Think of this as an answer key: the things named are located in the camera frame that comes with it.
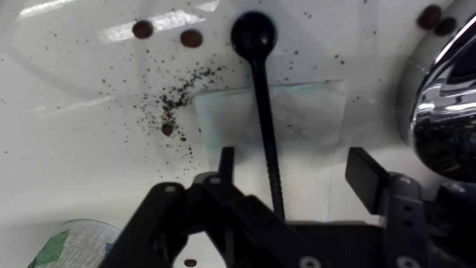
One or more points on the black measuring spoon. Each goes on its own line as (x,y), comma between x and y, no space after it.
(253,35)

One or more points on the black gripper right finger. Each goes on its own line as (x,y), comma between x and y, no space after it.
(406,218)

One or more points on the printed paper cup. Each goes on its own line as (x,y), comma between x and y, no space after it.
(74,243)

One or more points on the loose coffee bean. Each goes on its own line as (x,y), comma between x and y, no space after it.
(189,263)
(428,17)
(143,29)
(167,129)
(190,38)
(446,26)

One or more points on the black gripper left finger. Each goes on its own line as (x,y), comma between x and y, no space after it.
(238,224)

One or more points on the spilled coffee grounds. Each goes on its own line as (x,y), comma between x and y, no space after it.
(178,97)

